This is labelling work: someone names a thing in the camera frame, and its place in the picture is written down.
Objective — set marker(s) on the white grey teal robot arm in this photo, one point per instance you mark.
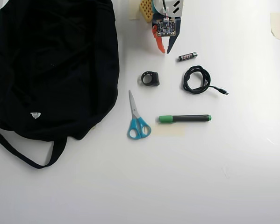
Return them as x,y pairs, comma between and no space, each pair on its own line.
159,4

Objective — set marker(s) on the black AAA battery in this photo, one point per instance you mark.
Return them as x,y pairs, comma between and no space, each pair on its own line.
187,57

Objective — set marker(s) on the green marker with black barrel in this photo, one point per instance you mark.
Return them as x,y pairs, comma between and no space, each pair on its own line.
188,118

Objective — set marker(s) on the torn beige masking tape piece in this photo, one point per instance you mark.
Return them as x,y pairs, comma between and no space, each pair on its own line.
277,25

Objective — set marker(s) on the black fabric bag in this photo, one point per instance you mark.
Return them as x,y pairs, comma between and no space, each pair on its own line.
48,70

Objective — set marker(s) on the wide beige masking tape strip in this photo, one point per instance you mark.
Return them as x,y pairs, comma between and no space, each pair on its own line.
170,131

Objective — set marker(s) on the bare camera circuit board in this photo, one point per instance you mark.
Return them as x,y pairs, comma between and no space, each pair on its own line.
165,26

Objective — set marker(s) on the narrow beige masking tape strip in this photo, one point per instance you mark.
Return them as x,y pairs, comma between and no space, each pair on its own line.
133,11

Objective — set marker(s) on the grey blue gripper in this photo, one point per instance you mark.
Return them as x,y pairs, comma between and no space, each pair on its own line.
176,38

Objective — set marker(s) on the yellow perforated robot base part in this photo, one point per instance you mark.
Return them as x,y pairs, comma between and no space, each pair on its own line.
146,10

